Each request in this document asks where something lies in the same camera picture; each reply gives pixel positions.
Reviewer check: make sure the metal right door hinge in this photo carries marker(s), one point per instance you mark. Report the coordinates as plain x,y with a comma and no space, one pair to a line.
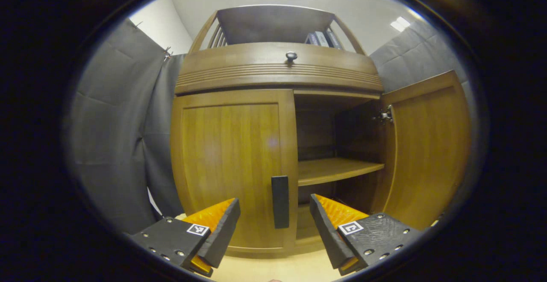
384,115

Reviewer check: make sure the wooden double-door shoe cabinet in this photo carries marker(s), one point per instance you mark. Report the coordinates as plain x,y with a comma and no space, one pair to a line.
273,23

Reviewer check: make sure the dark grey book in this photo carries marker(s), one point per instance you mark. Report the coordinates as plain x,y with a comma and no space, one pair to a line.
333,39

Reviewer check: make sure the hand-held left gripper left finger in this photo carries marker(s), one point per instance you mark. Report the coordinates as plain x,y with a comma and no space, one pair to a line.
222,235

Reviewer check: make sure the dark blue book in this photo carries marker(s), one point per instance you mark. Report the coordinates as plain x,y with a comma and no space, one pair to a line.
311,39

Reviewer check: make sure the black backdrop cloth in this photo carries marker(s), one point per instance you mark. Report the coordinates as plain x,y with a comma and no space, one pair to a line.
111,124

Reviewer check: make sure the round black drawer knob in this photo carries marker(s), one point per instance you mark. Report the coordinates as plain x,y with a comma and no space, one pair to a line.
291,56

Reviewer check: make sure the small ceiling light panel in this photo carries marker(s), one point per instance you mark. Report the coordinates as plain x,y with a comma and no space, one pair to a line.
400,24

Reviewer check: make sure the metal cloth clip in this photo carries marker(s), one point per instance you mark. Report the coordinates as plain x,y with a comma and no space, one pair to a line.
167,53

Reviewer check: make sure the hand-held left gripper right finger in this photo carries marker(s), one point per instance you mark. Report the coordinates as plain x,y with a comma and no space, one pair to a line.
329,235

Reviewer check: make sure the wooden cabinet door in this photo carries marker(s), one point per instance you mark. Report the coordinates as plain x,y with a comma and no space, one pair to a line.
427,158
230,158

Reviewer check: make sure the light grey book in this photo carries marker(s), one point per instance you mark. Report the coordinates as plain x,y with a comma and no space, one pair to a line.
322,39

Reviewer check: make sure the wooden inner cabinet shelf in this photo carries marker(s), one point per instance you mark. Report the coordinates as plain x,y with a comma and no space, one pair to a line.
329,171

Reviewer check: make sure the wooden cabinet drawer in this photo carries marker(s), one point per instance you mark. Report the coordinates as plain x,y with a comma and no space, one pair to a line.
239,70

